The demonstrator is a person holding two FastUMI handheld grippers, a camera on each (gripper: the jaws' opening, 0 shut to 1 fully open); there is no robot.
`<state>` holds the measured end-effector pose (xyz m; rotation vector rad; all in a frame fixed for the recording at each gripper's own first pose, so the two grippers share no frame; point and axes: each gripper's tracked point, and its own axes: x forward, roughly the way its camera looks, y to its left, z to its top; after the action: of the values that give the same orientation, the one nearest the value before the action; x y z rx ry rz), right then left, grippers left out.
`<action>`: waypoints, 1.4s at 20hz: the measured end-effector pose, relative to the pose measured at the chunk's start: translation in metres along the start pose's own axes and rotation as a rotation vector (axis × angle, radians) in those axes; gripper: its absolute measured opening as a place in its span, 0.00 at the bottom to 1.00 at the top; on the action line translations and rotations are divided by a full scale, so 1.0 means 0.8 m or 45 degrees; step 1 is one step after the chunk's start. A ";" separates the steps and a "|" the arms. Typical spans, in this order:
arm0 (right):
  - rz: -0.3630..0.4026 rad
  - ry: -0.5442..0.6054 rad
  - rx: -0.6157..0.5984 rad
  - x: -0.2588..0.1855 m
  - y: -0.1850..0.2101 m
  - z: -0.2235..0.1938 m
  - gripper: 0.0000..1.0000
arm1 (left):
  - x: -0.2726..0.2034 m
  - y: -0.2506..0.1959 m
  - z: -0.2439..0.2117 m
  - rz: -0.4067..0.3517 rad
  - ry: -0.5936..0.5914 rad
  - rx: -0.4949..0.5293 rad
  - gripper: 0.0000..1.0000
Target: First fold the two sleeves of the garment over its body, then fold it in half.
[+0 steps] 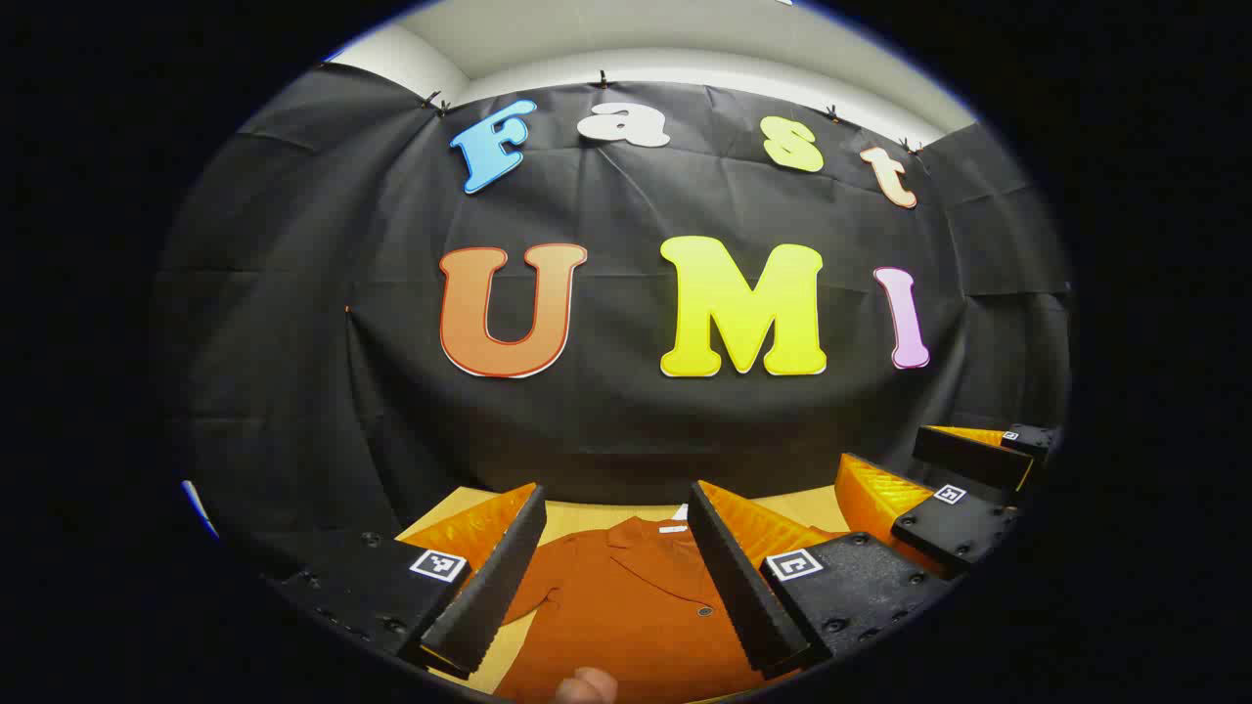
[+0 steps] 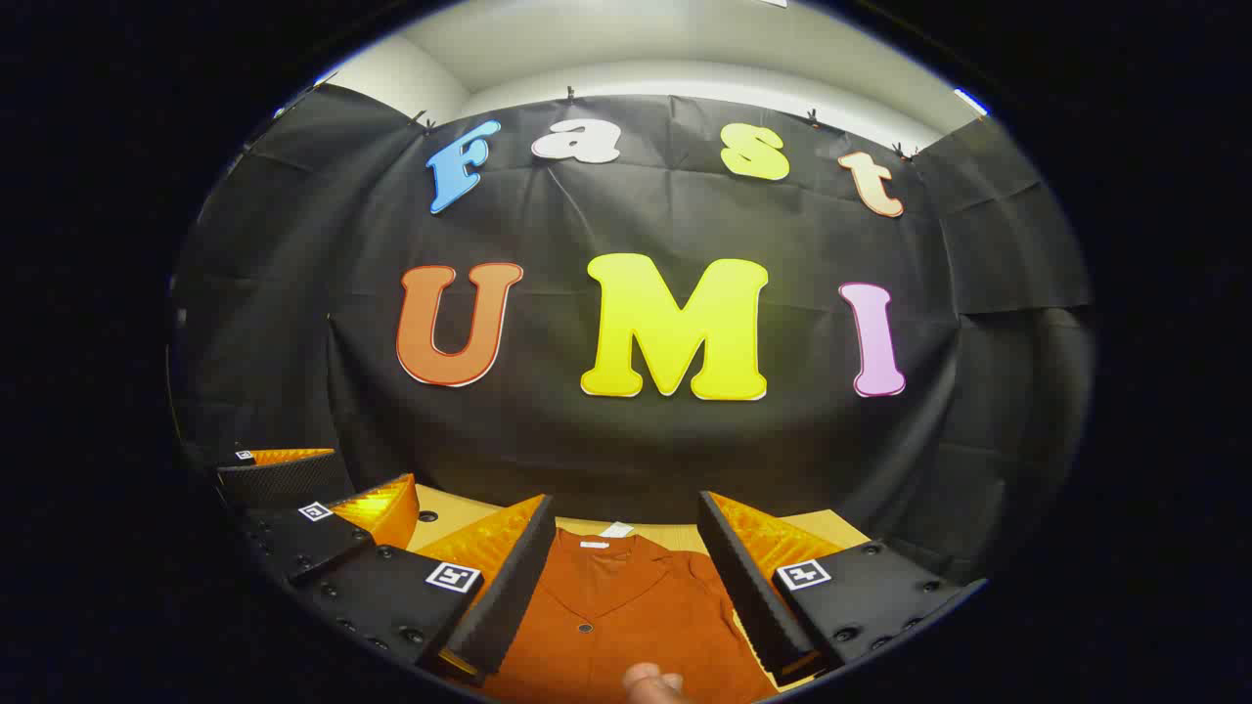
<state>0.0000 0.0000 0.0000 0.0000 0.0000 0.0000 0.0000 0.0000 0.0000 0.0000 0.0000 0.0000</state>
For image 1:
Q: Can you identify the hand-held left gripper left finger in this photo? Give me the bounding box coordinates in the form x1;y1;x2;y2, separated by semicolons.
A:
277;482;549;681

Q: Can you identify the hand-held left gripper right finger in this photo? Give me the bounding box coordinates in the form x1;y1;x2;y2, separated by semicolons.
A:
687;479;952;678

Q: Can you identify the blue lit screen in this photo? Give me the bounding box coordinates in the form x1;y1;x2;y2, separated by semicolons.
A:
181;479;222;541

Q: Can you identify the black backdrop cloth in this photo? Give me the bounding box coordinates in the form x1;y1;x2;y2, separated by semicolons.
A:
156;61;1075;578

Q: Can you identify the rust orange jacket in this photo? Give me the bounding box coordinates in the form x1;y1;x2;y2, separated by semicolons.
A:
492;515;798;704

